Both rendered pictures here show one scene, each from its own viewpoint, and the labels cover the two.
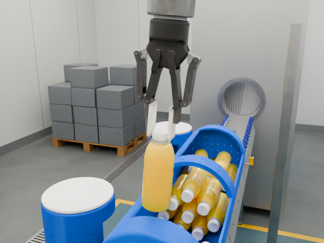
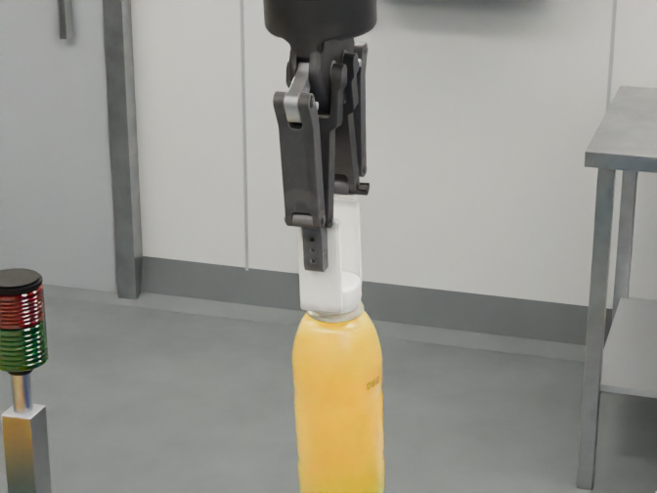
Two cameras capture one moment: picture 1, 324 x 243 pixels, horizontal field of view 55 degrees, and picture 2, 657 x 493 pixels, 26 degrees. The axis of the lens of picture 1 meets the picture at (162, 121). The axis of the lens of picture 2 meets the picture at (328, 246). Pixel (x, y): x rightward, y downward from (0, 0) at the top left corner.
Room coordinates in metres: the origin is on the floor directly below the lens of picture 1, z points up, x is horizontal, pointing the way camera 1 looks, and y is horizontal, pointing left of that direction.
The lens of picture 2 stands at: (0.57, -0.95, 1.81)
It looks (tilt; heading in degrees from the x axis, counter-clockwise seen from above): 20 degrees down; 88
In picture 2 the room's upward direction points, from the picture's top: straight up
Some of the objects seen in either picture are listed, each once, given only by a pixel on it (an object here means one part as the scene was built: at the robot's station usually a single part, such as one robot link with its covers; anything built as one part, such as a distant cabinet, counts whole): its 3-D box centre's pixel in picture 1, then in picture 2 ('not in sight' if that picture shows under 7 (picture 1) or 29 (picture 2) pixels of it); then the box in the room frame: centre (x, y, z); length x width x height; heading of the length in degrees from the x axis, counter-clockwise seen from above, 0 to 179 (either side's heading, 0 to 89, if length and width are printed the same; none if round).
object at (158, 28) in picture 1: (168, 43); (321, 39); (0.61, -0.01, 1.62); 0.08 x 0.07 x 0.09; 69
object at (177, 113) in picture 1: (181, 111); (310, 240); (0.60, -0.04, 1.49); 0.03 x 0.01 x 0.05; 69
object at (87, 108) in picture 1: (99, 105); not in sight; (4.57, 0.96, 0.59); 1.20 x 0.80 x 1.19; 70
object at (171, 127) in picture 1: (172, 122); (320, 265); (0.61, -0.02, 1.47); 0.03 x 0.01 x 0.07; 159
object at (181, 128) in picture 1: (171, 127); not in sight; (2.01, -0.06, 1.03); 0.28 x 0.28 x 0.01
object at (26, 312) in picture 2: not in sight; (15, 302); (0.29, 0.51, 1.23); 0.06 x 0.06 x 0.04
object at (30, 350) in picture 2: not in sight; (18, 339); (0.29, 0.51, 1.18); 0.06 x 0.06 x 0.05
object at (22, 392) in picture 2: not in sight; (18, 344); (0.29, 0.51, 1.18); 0.06 x 0.06 x 0.16
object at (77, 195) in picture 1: (78, 193); not in sight; (1.10, 0.33, 1.03); 0.28 x 0.28 x 0.01
